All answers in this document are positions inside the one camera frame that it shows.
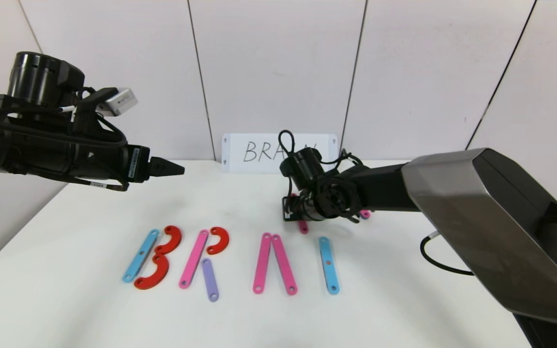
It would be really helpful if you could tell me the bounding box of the thin black cable white tag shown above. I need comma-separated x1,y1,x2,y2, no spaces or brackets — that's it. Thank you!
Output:
42,172,130,192

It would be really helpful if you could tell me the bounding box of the short purple bar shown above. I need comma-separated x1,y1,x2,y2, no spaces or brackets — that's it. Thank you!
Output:
201,258,220,303

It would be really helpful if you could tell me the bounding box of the black left camera bracket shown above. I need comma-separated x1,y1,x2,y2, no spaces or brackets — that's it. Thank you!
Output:
72,87,117,137

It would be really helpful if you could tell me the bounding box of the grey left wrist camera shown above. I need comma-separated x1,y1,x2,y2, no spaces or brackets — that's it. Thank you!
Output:
97,87,139,117

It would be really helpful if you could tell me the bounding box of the large red curved piece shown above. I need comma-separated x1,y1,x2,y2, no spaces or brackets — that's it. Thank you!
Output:
133,253,170,290

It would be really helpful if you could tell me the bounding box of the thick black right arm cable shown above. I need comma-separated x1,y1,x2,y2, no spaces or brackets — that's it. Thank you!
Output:
420,231,475,276

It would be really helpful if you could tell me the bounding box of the small red curved piece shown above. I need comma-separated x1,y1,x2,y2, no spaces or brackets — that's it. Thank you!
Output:
206,226,230,256
155,225,182,257

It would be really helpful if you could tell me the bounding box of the looped black right cable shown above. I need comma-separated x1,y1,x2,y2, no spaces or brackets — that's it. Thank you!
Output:
278,130,296,161

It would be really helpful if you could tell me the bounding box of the light blue bar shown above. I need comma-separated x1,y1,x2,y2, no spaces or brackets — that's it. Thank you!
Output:
319,236,340,295
122,229,160,284

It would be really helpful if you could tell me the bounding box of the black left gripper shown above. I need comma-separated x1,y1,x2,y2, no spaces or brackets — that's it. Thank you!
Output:
76,141,185,183

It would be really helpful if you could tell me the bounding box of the white BRAIN word card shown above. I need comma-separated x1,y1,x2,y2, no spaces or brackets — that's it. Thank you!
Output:
222,133,338,174

